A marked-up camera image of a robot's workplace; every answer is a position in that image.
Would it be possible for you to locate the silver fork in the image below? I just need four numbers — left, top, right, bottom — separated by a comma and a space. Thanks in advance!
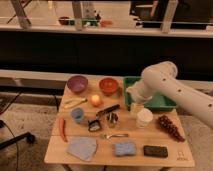
100, 134, 129, 139

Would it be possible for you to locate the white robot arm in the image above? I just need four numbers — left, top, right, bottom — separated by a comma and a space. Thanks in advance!
127, 61, 213, 129

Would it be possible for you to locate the green plastic tray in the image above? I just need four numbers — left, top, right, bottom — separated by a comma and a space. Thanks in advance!
123, 76, 177, 112

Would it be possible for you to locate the yellow banana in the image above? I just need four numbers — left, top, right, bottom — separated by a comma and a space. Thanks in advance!
64, 98, 87, 108

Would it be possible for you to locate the wooden table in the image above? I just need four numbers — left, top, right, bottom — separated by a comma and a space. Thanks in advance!
45, 86, 195, 168

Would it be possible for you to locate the blue sponge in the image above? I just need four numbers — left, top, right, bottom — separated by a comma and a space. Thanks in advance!
114, 141, 136, 157

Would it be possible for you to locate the black sponge block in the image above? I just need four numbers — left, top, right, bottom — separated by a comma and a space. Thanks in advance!
143, 145, 168, 158

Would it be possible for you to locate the white paper cup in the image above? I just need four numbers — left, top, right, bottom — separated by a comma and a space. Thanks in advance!
136, 108, 153, 128

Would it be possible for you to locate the blue plastic cup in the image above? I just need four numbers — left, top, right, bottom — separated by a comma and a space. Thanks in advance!
71, 108, 84, 124

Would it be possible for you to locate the red chili pepper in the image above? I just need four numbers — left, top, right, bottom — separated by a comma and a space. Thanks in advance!
59, 118, 68, 142

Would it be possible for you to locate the purple bowl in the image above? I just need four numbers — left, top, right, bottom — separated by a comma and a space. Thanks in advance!
67, 75, 88, 93

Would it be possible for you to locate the orange bowl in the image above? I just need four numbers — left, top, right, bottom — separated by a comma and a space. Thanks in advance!
99, 77, 119, 95

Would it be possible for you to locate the blue cloth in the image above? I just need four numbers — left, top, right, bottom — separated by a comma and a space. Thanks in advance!
66, 137, 97, 162

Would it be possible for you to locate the red grape bunch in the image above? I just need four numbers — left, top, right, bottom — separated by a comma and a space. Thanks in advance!
158, 115, 185, 142

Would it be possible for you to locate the black chair base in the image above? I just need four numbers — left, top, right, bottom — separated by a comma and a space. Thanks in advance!
0, 120, 36, 150

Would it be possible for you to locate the yellow apple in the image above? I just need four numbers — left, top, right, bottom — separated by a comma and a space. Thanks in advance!
90, 95, 102, 107

